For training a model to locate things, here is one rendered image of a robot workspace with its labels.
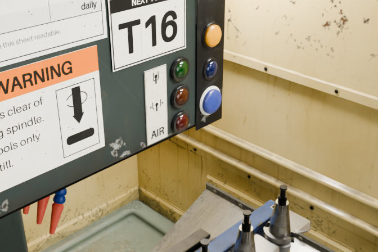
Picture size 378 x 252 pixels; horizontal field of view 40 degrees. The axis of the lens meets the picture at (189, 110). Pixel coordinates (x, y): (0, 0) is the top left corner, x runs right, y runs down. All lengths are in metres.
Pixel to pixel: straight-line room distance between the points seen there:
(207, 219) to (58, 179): 1.29
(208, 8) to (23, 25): 0.22
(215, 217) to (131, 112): 1.25
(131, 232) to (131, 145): 1.55
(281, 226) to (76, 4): 0.71
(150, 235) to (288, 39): 1.01
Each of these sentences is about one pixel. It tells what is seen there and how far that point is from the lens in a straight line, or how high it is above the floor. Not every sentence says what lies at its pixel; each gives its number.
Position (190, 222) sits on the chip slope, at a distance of 1.78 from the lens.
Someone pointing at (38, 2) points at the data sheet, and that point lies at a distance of 0.44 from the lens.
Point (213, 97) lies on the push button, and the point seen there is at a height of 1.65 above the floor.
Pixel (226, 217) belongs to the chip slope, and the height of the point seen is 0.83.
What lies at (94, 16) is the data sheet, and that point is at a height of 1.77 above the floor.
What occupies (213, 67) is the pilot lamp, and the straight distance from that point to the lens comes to 0.59.
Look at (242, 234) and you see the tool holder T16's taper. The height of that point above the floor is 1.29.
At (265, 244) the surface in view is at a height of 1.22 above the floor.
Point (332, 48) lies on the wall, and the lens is 1.34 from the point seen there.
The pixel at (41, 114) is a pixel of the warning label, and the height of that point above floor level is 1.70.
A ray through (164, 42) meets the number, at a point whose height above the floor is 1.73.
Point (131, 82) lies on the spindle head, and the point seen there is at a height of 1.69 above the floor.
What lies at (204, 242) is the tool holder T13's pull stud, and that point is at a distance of 0.88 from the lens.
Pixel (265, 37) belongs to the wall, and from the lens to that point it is 1.45.
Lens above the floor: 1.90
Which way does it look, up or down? 26 degrees down
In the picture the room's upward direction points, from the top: straight up
